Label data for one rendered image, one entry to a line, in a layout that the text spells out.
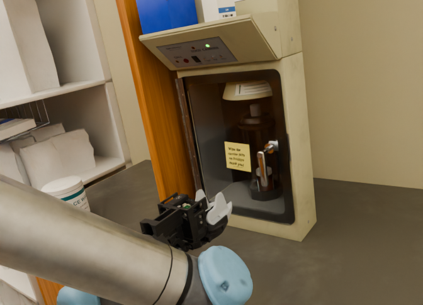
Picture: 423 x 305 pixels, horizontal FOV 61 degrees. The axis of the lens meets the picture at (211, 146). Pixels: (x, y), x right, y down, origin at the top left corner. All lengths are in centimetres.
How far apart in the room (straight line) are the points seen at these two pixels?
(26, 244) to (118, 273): 9
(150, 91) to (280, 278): 58
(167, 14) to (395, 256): 75
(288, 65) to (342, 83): 42
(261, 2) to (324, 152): 67
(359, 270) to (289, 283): 16
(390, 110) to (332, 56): 25
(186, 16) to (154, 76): 21
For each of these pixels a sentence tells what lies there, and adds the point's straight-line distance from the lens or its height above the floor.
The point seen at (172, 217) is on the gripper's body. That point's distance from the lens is 60.
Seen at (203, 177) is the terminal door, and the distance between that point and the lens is 105.
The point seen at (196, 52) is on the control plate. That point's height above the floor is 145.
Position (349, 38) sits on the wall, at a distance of 123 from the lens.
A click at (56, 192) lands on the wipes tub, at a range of 127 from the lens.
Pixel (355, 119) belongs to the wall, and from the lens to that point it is 127.
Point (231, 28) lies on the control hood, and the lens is 77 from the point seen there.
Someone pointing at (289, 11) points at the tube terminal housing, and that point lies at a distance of 88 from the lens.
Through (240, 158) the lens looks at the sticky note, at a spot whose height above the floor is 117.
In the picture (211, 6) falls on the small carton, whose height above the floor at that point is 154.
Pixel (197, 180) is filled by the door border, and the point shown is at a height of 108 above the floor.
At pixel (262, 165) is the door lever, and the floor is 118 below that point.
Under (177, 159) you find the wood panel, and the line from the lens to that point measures 109.
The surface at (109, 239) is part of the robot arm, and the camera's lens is 38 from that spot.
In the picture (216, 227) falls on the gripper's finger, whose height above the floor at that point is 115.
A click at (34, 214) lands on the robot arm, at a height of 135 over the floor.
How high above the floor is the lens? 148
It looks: 17 degrees down
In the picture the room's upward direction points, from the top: 10 degrees counter-clockwise
